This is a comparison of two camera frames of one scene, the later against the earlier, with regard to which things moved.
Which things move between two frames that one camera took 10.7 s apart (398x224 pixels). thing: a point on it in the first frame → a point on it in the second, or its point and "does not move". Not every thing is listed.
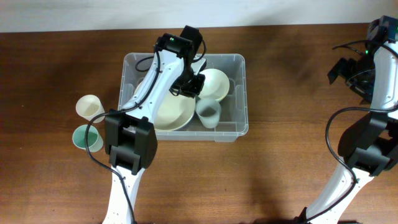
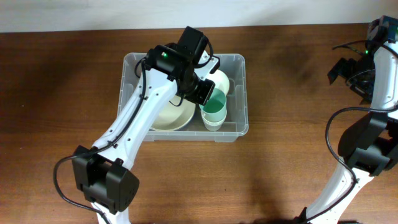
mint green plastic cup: (94, 140) → (216, 104)
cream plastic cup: (89, 106) → (216, 123)
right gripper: (364, 91) does not move
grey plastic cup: (209, 111) → (213, 127)
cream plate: (174, 112) does not move
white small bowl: (216, 85) does not move
